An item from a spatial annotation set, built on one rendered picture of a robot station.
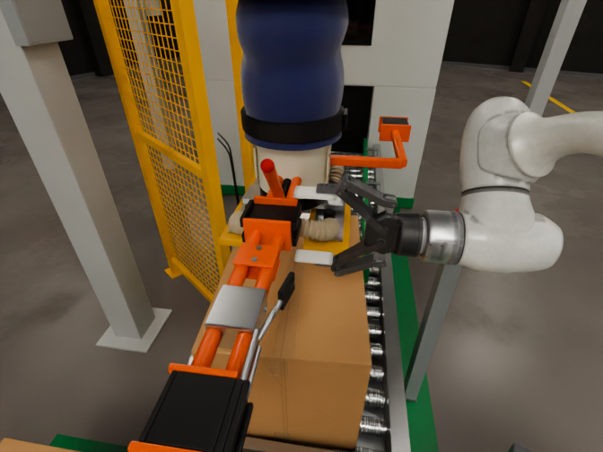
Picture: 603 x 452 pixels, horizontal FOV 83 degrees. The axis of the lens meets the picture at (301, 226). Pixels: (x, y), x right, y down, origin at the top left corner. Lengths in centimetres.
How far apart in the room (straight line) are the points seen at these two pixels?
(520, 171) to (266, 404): 75
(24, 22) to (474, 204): 135
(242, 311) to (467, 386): 170
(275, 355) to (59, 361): 167
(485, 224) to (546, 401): 164
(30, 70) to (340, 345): 130
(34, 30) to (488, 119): 133
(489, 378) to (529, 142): 164
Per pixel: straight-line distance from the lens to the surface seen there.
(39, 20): 152
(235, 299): 46
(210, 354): 43
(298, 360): 80
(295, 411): 99
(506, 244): 61
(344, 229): 80
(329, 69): 71
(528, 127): 62
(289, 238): 58
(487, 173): 62
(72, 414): 209
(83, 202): 168
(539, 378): 224
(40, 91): 154
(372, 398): 124
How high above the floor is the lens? 161
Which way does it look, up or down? 34 degrees down
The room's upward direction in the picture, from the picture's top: straight up
